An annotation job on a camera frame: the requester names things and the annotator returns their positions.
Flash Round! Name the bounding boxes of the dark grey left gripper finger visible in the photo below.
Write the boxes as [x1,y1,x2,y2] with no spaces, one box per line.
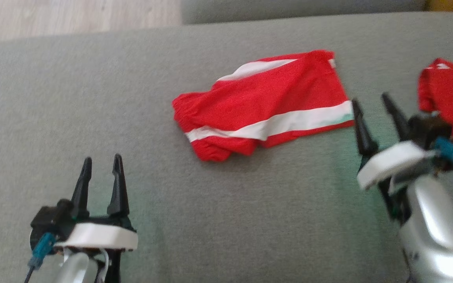
[107,154,130,217]
[70,157,93,220]

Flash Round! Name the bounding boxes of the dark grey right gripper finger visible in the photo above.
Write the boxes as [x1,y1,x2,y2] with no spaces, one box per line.
[351,98,379,156]
[381,92,411,142]

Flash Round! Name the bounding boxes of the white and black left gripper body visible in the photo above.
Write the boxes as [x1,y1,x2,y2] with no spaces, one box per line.
[54,214,139,252]

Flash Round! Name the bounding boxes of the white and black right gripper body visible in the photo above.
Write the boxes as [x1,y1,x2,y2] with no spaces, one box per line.
[357,141,436,221]

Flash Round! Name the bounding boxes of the red jersey with striped trim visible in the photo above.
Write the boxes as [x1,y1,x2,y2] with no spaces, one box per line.
[418,58,453,163]

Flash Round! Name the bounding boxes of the red shorts with white stripe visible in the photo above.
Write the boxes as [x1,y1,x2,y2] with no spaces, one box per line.
[172,50,355,162]

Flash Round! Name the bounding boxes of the grey yellow sofa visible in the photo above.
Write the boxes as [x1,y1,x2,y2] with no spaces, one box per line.
[0,11,453,283]

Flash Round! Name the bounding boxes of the wide yellow sofa backrest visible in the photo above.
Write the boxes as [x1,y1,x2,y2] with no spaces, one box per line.
[425,0,453,15]

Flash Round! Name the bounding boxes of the grey sofa seat cushion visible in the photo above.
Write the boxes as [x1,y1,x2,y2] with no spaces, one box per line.
[181,0,426,25]

